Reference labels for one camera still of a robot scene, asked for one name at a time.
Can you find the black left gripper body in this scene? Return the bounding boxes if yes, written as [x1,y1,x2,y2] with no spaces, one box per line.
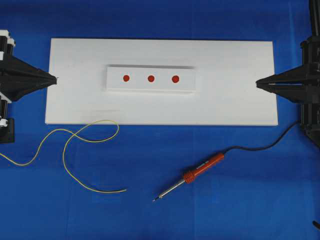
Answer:
[0,29,16,128]

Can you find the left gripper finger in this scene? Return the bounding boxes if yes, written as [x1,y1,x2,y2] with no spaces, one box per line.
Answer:
[4,53,57,82]
[4,79,57,102]

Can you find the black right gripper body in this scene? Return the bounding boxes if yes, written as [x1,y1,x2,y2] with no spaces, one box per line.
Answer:
[300,36,320,125]

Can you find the yellow solder wire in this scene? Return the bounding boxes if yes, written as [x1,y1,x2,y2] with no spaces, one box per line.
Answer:
[0,119,128,194]

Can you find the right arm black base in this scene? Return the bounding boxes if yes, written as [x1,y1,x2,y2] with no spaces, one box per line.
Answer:
[300,122,320,148]

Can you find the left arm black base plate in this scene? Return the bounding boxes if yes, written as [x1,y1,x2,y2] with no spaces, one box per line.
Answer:
[0,118,15,144]

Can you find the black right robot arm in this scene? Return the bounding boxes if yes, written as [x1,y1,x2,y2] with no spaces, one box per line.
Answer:
[256,0,320,129]

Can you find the red handled soldering iron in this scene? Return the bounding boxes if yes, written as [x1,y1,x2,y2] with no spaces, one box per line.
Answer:
[152,153,225,202]

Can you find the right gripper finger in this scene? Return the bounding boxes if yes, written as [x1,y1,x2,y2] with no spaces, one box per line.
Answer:
[256,83,310,104]
[256,65,310,85]

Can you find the large white foam board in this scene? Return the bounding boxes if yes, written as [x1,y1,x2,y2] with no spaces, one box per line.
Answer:
[45,38,278,126]

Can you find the blue table cloth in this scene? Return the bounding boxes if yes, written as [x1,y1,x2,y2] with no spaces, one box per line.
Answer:
[0,0,320,240]

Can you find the small raised white block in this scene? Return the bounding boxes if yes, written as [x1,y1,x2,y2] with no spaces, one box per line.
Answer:
[106,66,196,94]

